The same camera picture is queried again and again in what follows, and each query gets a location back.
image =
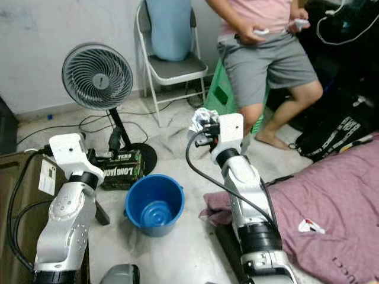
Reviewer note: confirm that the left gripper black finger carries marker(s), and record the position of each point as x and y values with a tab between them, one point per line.
115	139

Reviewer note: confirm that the silver white wrapper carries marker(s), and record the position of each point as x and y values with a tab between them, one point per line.
204	118

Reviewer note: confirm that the white hand controller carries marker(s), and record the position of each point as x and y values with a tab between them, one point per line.
260	32
301	24

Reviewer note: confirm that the purple cartoon print blanket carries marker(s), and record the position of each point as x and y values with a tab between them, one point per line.
331	201

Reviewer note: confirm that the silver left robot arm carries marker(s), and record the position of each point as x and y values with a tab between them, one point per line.
59	231

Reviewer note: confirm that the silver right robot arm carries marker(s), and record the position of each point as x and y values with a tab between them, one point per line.
249	201

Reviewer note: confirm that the person's right hand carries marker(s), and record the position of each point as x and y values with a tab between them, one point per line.
247	34

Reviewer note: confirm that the person's left hand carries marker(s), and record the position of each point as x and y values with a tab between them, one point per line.
299	15

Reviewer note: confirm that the green black printed carton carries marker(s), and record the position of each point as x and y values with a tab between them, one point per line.
123	173

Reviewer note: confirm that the green plastic stool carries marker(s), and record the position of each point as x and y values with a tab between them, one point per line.
224	92

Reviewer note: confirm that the white paper label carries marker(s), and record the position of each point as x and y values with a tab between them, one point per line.
47	177

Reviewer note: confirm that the grey standing fan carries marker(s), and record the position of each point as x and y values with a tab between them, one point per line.
98	76

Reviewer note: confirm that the blue plastic bucket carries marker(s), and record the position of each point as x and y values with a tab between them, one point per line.
154	204

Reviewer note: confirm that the white folding chair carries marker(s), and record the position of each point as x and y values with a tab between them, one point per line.
172	68

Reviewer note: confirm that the person in pink shirt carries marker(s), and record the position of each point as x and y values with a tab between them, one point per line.
266	65

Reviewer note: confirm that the olive brown cabinet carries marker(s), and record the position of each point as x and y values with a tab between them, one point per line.
15	207

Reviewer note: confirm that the black box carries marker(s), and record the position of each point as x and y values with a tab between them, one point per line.
7	127

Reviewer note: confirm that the silver left robot leg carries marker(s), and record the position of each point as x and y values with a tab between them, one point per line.
121	275

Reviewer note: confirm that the pale blue cushion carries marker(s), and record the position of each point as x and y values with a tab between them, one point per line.
170	26

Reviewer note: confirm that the black bag white lettering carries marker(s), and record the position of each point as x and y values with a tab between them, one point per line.
331	130

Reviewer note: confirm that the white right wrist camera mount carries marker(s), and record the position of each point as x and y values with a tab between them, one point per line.
231	131

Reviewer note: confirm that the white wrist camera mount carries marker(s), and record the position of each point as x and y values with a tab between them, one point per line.
68	152
231	131

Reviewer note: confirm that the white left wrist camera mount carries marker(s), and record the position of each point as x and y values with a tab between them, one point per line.
68	152

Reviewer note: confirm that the dark bed frame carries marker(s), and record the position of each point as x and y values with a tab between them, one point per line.
228	248

